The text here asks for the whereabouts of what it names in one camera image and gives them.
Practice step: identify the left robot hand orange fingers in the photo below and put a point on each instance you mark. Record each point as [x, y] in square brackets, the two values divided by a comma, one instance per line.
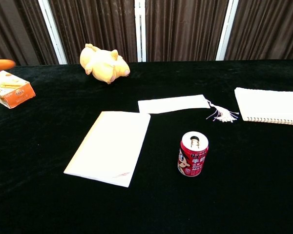
[1, 65]

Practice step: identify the white frame post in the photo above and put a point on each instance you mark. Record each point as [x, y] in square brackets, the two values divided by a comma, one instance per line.
[53, 31]
[140, 29]
[226, 29]

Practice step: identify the black velvet tablecloth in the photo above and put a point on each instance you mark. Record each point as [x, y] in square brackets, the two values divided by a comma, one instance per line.
[210, 207]

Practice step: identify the brown curtain panel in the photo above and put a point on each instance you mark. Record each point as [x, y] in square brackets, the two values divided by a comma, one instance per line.
[183, 29]
[14, 31]
[97, 22]
[268, 29]

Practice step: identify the red drink can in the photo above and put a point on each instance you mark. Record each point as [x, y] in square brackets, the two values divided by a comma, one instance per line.
[193, 156]

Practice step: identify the white spiral-bound notebook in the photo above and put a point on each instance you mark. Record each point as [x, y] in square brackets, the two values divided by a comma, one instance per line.
[268, 104]

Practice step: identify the white bookmark with tassel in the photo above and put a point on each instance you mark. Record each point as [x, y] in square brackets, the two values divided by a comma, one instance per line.
[173, 104]

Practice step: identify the yellow plush pig toy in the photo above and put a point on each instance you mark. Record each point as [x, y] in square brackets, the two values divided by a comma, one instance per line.
[102, 64]

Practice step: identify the orange snack box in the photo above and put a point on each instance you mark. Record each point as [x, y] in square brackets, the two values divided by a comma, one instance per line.
[11, 89]

